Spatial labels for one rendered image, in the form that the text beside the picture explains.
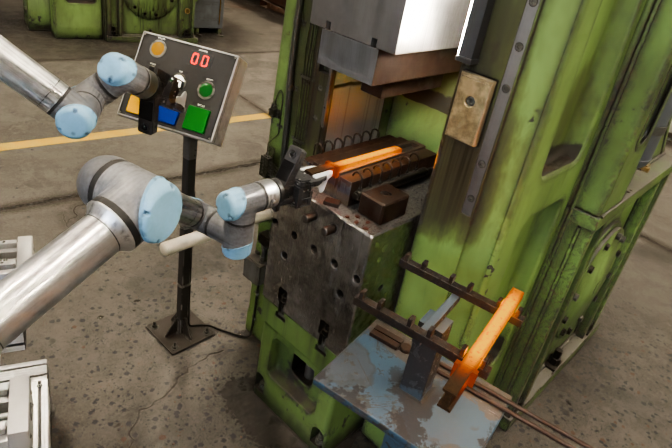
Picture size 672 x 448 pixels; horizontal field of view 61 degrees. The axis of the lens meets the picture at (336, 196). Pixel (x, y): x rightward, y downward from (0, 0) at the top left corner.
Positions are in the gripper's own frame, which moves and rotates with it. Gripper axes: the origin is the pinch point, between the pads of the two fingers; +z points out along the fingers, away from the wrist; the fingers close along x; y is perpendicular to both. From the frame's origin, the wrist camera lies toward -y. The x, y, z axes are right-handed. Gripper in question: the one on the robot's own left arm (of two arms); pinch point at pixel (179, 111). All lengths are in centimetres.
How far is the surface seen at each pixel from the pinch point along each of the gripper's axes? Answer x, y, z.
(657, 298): -201, -6, 201
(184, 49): 11.3, 19.9, 11.2
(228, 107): -7.0, 6.8, 15.0
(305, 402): -53, -79, 44
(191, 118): 1.4, -0.2, 10.4
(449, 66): -68, 37, 18
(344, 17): -42, 34, -11
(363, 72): -50, 22, -9
